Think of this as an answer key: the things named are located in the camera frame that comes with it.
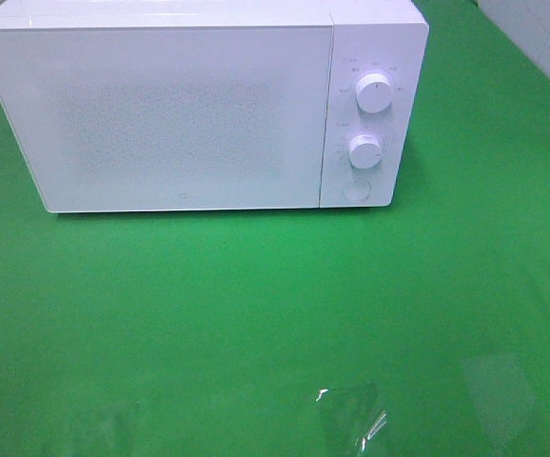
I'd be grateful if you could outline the green table cover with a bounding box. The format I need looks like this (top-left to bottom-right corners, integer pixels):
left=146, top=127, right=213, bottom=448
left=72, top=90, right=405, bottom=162
left=0, top=1, right=550, bottom=456

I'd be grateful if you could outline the white dial knob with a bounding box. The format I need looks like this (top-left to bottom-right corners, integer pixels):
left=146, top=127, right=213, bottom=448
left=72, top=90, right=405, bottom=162
left=355, top=70, right=394, bottom=114
left=348, top=134, right=383, bottom=169

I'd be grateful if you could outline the white microwave door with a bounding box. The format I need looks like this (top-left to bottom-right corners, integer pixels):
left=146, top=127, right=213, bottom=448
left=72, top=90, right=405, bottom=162
left=0, top=27, right=332, bottom=213

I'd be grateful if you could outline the white microwave oven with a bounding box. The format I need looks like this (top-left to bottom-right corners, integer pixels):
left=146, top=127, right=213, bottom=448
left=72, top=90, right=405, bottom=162
left=0, top=1, right=429, bottom=209

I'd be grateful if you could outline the round white door button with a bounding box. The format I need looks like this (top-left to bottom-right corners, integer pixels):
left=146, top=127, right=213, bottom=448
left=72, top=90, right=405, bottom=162
left=343, top=179, right=371, bottom=202

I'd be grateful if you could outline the clear tape patch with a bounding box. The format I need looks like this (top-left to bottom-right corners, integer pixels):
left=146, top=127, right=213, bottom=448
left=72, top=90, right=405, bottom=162
left=315, top=382, right=390, bottom=456

